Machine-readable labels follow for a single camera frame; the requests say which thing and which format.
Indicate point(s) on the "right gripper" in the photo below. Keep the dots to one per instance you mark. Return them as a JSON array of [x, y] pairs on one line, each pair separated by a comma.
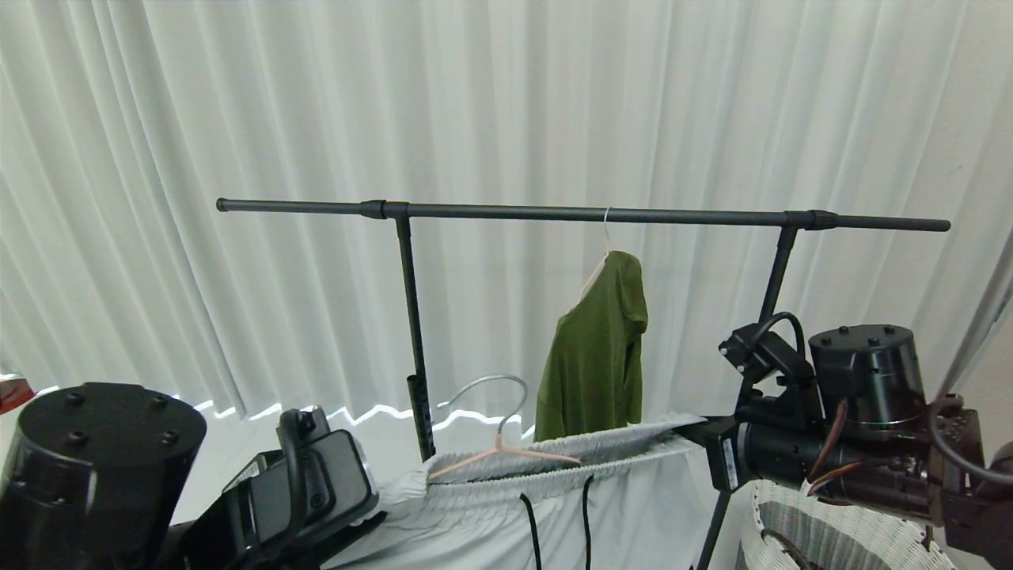
[[791, 459]]

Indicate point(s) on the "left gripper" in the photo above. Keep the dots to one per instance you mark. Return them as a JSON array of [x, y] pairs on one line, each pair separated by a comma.
[[316, 550]]

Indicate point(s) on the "pale grey garment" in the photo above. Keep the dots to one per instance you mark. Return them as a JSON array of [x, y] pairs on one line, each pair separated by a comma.
[[633, 514]]

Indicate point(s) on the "pink clothes hanger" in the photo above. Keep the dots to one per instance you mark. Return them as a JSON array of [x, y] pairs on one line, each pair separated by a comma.
[[500, 443], [606, 229]]

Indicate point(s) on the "green printed shirt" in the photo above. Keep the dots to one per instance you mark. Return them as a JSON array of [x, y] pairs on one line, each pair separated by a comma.
[[593, 356]]

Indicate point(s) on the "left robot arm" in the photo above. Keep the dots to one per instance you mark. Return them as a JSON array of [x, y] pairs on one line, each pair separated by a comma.
[[95, 475]]

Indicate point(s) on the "white laundry basket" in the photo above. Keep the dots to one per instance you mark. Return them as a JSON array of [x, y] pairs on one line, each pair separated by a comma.
[[839, 530]]

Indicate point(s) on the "black clothes rack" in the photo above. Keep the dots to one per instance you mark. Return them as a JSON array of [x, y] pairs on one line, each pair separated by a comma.
[[554, 213]]

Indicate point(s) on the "white curtain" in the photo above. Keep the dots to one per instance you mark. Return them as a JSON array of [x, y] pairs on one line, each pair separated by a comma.
[[237, 119]]

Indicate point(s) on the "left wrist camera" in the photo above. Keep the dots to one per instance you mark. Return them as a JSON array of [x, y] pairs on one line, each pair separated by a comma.
[[332, 483]]

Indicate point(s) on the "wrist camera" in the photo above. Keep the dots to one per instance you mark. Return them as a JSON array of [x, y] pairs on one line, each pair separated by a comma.
[[772, 364], [332, 483]]

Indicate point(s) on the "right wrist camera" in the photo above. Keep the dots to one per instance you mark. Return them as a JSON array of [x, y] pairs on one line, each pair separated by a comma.
[[772, 364]]

